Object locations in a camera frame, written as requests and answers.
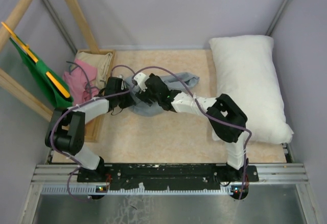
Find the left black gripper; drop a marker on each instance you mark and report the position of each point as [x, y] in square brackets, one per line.
[130, 102]

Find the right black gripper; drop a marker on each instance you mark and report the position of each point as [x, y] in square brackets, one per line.
[144, 96]

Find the light blue pillowcase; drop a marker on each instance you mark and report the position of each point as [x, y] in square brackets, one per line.
[171, 85]

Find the white pillow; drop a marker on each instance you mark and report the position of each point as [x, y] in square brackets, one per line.
[245, 71]

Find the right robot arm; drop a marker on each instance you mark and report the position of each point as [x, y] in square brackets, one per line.
[226, 118]

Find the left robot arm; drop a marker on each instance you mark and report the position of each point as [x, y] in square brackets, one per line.
[66, 131]

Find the wooden tray box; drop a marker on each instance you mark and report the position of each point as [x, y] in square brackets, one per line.
[92, 129]

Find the beige cloth in tray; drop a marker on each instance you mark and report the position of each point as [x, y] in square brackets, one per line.
[100, 62]

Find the pink garment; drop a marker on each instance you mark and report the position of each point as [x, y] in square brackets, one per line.
[78, 78]

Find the grey hanger in tray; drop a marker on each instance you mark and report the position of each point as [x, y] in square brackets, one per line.
[85, 79]

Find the green shirt on hanger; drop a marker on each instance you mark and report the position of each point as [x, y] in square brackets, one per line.
[38, 71]

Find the yellow plastic hanger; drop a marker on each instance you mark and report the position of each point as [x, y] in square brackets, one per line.
[27, 50]

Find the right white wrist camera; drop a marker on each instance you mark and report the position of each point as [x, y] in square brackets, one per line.
[140, 79]

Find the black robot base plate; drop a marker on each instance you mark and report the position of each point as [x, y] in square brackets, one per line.
[128, 176]

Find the white cable duct strip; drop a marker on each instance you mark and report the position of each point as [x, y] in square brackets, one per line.
[96, 190]

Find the aluminium frame rail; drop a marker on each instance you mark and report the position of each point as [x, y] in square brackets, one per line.
[277, 16]

